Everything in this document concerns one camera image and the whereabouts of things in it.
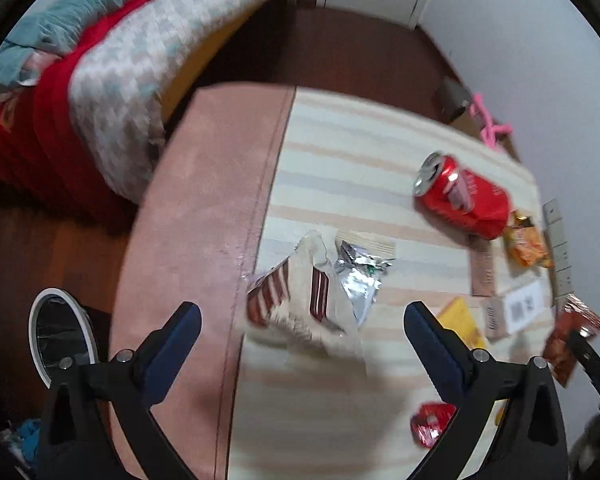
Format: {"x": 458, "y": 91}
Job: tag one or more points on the small red wrapper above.
{"x": 430, "y": 422}

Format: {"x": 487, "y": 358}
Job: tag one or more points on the red snack packet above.
{"x": 562, "y": 345}

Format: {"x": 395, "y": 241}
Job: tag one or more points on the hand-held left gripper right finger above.
{"x": 432, "y": 345}

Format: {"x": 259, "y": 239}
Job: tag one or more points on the red blanket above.
{"x": 45, "y": 125}

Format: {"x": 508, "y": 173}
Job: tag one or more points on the dark fuzzy cloth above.
{"x": 597, "y": 447}

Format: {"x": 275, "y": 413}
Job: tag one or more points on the white wrapper with red stripes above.
{"x": 275, "y": 292}

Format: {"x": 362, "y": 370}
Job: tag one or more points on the table with striped cloth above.
{"x": 205, "y": 210}

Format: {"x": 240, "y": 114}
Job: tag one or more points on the orange snack packet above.
{"x": 525, "y": 245}

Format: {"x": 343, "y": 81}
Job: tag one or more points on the red soda can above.
{"x": 465, "y": 195}

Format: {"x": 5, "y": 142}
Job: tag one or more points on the teal duvet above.
{"x": 80, "y": 10}

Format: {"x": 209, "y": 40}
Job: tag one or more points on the white waste bin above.
{"x": 55, "y": 330}

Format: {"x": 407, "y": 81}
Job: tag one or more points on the brown packet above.
{"x": 482, "y": 270}

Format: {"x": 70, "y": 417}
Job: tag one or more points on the grey power strip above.
{"x": 560, "y": 255}

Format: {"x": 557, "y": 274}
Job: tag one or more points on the pink bed sheet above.
{"x": 35, "y": 62}

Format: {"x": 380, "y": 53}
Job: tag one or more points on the grey checked quilt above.
{"x": 130, "y": 85}

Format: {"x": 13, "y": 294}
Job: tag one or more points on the silver foil wrapper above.
{"x": 357, "y": 280}

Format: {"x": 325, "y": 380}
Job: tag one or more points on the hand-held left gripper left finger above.
{"x": 175, "y": 345}

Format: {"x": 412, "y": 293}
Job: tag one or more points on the yellow packet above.
{"x": 460, "y": 317}

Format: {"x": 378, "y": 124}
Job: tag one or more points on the pink ribbon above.
{"x": 487, "y": 130}

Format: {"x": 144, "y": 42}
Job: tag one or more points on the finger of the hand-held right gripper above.
{"x": 595, "y": 365}

